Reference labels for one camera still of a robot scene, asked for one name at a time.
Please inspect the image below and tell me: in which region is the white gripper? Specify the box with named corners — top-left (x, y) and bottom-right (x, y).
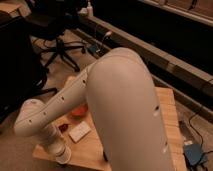
top-left (54, 144), bottom-right (72, 164)

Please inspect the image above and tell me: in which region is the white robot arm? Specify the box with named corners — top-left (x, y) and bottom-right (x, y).
top-left (14, 47), bottom-right (175, 171)

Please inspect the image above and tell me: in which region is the beige rectangular block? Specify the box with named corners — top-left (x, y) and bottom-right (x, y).
top-left (69, 121), bottom-right (91, 143)

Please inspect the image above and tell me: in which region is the orange bowl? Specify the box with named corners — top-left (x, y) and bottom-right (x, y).
top-left (71, 104), bottom-right (88, 117)

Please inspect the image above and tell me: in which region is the black chair left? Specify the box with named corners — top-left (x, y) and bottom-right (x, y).
top-left (0, 17), bottom-right (57, 124)

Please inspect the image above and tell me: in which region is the black office chair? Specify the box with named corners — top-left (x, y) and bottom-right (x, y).
top-left (24, 0), bottom-right (86, 72)

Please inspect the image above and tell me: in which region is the white bottle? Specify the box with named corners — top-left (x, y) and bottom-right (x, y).
top-left (87, 0), bottom-right (93, 17)

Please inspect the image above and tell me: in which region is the white cable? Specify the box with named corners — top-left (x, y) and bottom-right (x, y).
top-left (93, 23), bottom-right (113, 54)

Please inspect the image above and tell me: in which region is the black floor cable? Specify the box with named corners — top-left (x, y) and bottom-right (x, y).
top-left (188, 105), bottom-right (213, 156)

